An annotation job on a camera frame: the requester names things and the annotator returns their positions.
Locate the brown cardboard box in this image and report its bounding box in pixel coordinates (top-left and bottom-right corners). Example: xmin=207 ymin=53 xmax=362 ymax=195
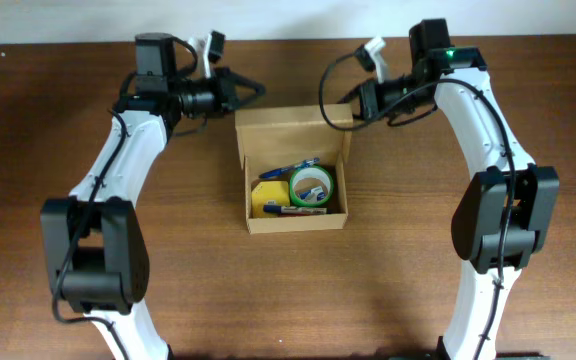
xmin=235 ymin=106 xmax=351 ymax=234

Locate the blue ballpoint pen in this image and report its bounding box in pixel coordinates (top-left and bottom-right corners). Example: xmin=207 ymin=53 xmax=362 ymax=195
xmin=259 ymin=157 xmax=320 ymax=179

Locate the green tape roll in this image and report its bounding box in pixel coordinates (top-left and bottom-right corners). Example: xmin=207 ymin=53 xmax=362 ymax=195
xmin=289 ymin=165 xmax=335 ymax=207

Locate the yellow spiral notepad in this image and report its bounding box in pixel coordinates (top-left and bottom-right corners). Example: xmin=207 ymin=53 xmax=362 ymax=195
xmin=251 ymin=181 xmax=291 ymax=218

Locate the white blue staples box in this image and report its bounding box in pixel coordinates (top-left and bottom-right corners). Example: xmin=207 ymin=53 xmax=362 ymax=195
xmin=298 ymin=186 xmax=326 ymax=203

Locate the blue white board marker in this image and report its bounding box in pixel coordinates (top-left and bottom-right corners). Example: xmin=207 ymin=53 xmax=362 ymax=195
xmin=263 ymin=204 xmax=328 ymax=216

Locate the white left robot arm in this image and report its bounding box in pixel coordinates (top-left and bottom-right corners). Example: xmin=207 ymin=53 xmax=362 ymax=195
xmin=40 ymin=31 xmax=265 ymax=359

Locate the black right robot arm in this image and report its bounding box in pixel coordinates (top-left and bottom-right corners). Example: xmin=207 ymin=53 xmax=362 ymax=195
xmin=352 ymin=19 xmax=559 ymax=360

